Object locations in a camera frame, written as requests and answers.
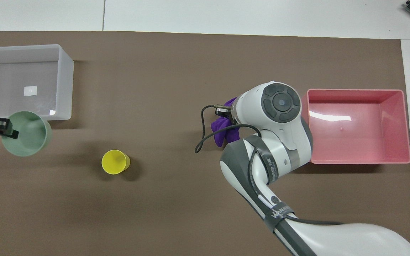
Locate translucent white plastic box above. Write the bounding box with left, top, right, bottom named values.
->
left=0, top=44, right=74, bottom=121

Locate pink plastic box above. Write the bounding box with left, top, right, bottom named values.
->
left=301, top=89, right=410, bottom=165

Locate yellow plastic cup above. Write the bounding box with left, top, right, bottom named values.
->
left=101, top=150, right=131, bottom=175

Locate black cable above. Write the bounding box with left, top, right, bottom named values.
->
left=195, top=104, right=262, bottom=154

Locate crumpled purple cloth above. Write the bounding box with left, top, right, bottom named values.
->
left=210, top=97, right=240, bottom=148

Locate green plastic cup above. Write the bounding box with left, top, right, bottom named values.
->
left=1, top=111, right=53, bottom=157

